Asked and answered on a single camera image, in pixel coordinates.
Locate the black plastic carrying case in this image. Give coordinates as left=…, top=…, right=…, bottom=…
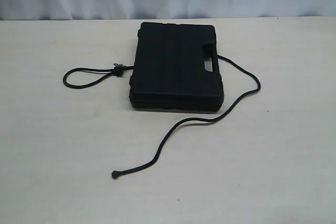
left=129, top=22, right=224, bottom=112

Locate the black cord with knot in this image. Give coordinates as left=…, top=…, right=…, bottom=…
left=62, top=55, right=261, bottom=180

